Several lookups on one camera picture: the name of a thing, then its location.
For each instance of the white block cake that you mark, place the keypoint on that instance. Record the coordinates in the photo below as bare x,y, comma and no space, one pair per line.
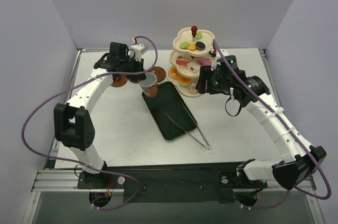
193,67

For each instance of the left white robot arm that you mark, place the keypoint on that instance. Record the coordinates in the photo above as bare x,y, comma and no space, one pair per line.
72,122

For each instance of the pink block cake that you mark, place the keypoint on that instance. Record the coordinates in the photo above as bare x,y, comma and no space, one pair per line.
202,61

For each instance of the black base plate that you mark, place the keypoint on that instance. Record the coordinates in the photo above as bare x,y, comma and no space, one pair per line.
181,183

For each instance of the orange glazed donut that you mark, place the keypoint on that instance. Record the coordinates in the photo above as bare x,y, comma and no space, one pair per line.
174,73

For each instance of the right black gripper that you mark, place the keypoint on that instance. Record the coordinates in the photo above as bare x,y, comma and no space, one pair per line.
202,81

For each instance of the orange macaron on stand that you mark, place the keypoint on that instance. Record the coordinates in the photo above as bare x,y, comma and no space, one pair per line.
191,47

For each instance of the dark chocolate macaron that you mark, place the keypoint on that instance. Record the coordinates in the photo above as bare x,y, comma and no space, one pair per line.
200,45

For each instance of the green macaron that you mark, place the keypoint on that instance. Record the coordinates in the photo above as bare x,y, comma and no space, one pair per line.
184,45
199,35

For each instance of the pink strawberry cake slice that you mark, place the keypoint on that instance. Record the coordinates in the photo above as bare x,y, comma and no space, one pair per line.
182,61

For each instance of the dark green serving tray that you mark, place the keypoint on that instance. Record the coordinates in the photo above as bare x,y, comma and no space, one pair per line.
170,112

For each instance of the pink mug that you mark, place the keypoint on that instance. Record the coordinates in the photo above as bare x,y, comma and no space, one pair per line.
149,85

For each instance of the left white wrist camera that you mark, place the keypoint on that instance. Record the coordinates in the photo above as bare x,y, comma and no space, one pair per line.
137,51

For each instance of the sprinkled white donut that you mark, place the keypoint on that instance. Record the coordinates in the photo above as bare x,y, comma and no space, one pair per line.
192,88

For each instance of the aluminium rail frame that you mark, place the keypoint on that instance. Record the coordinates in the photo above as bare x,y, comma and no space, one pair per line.
126,134

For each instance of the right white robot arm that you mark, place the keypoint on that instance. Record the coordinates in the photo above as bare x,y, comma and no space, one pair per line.
254,96

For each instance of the cream three-tier dessert stand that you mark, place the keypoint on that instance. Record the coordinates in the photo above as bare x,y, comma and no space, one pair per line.
188,35

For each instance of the brown coaster front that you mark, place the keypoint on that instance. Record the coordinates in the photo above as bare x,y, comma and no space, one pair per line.
160,73

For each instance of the orange white blue donut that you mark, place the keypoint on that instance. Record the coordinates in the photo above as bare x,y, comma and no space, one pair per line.
184,82

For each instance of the metal tongs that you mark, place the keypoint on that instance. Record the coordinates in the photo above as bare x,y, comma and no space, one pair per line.
204,143

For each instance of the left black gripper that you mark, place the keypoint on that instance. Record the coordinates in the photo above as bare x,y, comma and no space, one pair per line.
135,69

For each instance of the brown coaster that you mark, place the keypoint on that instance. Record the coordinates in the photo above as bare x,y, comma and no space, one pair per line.
160,73
119,81
133,79

